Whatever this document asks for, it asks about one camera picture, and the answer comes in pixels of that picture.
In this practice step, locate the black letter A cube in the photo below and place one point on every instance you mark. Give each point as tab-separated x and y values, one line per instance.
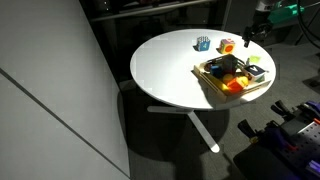
254	71

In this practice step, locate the dark grey cube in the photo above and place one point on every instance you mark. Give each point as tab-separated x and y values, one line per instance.
230	62

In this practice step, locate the black cart top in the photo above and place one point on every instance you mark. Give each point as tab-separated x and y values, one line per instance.
260	165

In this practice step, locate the round white table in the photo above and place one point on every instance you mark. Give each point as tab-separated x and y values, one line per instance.
150	10

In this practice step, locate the yellow orange colourful cube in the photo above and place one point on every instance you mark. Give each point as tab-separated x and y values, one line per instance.
227	46

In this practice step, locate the yellow toy ball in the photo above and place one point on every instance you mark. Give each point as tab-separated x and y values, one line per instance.
227	78

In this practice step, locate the purple orange spring clamp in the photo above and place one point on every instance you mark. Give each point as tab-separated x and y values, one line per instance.
273	136
310	110

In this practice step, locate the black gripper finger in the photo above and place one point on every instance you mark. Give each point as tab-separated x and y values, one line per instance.
257	34
246	40

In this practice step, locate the wooden tray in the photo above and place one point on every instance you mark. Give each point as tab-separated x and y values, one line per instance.
230	96

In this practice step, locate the blue number cube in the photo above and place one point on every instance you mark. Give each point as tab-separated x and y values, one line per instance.
203	44

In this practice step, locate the red orange toy block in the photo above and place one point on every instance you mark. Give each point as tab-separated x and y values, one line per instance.
235	86

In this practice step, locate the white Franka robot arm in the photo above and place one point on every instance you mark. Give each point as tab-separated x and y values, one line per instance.
265	4

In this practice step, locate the white table base legs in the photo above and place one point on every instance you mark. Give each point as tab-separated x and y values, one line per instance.
200	128

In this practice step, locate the dark red toy apple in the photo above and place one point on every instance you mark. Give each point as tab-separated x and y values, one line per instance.
208	67

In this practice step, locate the yellow toy banana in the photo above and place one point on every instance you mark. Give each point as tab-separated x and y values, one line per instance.
220	85

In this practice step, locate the black perforated breadboard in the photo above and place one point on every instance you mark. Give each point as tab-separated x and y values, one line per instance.
305	143

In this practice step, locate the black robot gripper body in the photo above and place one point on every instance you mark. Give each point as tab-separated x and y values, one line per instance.
260	28

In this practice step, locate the yellow orange toy fruit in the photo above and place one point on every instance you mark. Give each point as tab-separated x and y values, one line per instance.
243	80

